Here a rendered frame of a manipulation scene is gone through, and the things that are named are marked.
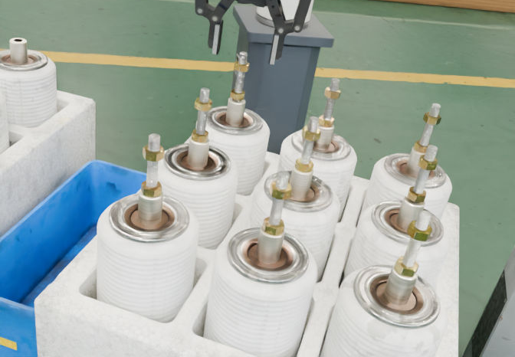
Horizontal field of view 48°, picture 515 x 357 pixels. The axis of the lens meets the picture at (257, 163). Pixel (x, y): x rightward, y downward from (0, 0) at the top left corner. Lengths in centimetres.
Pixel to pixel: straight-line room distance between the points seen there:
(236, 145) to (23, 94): 31
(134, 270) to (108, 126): 73
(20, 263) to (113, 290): 25
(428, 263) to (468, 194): 66
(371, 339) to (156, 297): 20
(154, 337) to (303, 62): 58
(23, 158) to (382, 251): 46
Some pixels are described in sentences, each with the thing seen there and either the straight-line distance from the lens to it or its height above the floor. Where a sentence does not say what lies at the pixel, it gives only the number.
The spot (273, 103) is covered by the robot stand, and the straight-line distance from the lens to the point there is 101.
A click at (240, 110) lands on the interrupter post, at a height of 27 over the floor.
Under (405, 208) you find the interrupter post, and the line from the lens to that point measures 61.
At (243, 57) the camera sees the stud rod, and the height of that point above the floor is 34.
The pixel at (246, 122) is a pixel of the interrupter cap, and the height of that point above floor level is 25.
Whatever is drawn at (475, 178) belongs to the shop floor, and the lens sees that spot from 133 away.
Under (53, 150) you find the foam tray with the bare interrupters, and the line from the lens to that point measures 86.
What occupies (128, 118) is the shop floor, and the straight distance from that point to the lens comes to 128.
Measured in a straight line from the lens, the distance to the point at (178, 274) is 56.
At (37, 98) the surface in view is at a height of 21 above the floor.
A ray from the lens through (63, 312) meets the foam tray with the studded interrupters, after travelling 58.
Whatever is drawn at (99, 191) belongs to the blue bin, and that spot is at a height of 7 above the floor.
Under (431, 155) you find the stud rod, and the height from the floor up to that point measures 34.
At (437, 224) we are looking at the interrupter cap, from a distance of 64.
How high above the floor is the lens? 59
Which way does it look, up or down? 30 degrees down
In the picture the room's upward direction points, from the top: 10 degrees clockwise
